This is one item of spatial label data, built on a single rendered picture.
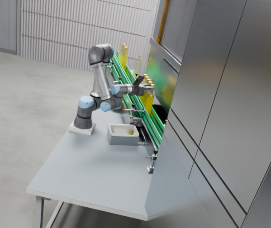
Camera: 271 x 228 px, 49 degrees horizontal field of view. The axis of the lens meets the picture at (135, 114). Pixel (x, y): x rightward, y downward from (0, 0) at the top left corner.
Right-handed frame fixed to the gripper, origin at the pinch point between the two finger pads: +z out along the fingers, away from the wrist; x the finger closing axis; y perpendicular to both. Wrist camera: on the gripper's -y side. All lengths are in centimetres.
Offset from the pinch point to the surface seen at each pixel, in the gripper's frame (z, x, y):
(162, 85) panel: 14.1, -5.1, 2.3
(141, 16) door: 155, -288, -6
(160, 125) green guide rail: -4.5, 27.9, 21.2
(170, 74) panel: 10.9, 5.9, -11.8
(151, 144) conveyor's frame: -17, 38, 30
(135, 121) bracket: -13.1, 5.5, 28.8
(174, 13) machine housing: 22, -21, -55
